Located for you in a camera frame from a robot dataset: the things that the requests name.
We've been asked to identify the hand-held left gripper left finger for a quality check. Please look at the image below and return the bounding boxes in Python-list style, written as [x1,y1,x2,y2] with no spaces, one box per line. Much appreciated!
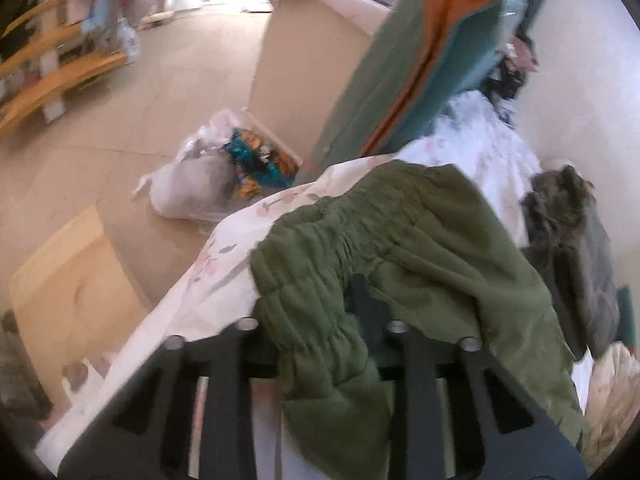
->
[57,318,282,480]

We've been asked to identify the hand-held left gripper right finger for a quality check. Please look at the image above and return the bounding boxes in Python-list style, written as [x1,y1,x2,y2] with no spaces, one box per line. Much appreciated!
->
[345,272,589,480]

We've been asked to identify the olive green pants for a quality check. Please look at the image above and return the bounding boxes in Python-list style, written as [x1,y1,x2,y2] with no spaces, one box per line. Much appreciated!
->
[249,159,588,480]

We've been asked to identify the floral white bedsheet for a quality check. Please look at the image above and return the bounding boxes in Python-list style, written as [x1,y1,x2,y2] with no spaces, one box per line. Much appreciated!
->
[35,92,596,480]

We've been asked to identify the clear plastic bag with clothes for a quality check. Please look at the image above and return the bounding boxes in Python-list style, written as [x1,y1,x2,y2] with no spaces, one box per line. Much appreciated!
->
[131,108,304,222]

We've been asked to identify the grey folded clothes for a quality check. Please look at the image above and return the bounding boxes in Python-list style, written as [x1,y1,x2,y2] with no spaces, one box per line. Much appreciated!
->
[519,164,622,362]

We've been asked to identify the teal and orange folded blanket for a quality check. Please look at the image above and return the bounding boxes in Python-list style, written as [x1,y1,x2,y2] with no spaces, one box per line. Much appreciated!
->
[311,0,530,167]

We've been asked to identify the dark green cloth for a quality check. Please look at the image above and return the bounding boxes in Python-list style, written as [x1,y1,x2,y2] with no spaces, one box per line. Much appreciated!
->
[616,284,638,347]

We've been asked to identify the cream quilt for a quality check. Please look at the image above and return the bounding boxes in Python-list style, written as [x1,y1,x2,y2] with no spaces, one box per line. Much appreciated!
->
[581,344,637,472]

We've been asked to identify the dark clothes pile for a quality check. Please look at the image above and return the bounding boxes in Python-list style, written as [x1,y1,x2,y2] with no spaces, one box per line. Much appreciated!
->
[479,34,542,125]

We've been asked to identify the wooden shelf rack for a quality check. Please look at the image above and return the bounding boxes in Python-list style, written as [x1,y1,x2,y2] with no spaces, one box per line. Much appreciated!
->
[0,0,129,137]

